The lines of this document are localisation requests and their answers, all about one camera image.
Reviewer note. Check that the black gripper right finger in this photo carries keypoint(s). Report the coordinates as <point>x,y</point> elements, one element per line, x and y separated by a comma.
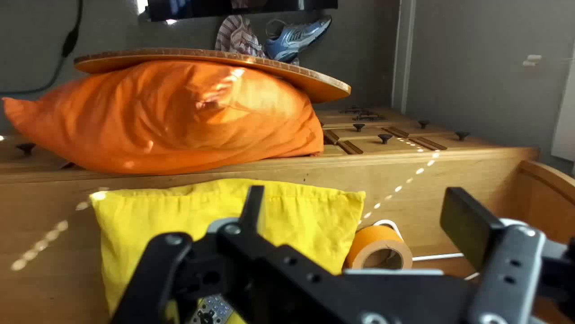
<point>507,257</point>

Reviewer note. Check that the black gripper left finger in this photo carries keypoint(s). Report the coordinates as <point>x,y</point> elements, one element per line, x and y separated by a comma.
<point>174,270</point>

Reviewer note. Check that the grey remote controller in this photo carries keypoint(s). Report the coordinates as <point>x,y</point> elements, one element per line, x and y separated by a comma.
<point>212,309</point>

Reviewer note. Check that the orange pillow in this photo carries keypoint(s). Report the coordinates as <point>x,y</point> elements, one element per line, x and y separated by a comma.
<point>169,117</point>

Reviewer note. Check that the orange tape roll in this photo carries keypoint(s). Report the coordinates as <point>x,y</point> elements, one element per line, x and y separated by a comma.
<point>379,244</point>

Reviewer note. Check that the round wooden board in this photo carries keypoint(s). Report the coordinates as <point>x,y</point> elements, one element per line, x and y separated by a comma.
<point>316,84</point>

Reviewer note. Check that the wooden desk hutch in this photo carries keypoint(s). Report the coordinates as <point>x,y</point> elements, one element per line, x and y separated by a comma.
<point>50,243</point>

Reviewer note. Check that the blue grey sneaker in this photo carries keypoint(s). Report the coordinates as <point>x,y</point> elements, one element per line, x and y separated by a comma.
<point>293,37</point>

